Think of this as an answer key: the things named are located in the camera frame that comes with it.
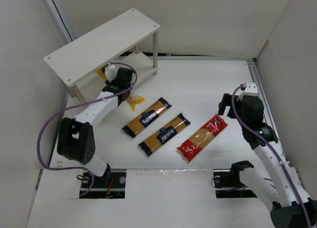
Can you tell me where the yellow spaghetti bag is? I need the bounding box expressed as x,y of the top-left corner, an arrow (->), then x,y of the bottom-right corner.
95,68 -> 145,111

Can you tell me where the blue spaghetti bag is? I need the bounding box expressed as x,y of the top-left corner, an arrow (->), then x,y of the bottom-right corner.
122,97 -> 172,138
138,113 -> 191,157

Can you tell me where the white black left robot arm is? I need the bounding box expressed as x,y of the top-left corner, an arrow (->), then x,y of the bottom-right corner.
57,67 -> 135,185

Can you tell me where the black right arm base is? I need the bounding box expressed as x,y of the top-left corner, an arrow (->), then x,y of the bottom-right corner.
211,169 -> 257,198

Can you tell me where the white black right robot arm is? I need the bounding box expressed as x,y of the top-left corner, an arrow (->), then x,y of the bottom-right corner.
218,93 -> 317,228

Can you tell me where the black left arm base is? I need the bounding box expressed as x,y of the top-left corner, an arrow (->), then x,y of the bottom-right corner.
77,169 -> 126,199

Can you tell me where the white two-tier shelf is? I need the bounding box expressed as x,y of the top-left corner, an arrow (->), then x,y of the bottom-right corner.
44,8 -> 160,103

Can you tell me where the red spaghetti bag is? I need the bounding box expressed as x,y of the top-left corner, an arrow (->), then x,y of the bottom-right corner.
177,114 -> 228,162

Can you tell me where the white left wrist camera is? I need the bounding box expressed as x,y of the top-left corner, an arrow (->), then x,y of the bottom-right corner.
104,64 -> 117,82

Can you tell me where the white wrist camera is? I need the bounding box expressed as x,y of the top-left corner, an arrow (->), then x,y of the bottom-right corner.
237,83 -> 258,101
104,64 -> 117,82

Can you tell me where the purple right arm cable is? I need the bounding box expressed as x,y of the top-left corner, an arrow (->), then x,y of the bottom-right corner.
232,84 -> 312,228

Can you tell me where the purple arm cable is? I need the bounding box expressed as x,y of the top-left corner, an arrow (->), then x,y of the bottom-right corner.
232,84 -> 312,228
36,61 -> 138,198

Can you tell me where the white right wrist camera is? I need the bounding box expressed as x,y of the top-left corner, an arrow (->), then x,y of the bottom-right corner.
237,83 -> 258,101

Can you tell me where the aluminium frame rail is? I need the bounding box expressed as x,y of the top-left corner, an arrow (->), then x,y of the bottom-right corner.
244,60 -> 287,166

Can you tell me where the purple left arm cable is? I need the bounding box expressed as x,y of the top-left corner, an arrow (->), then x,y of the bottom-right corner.
36,61 -> 138,198

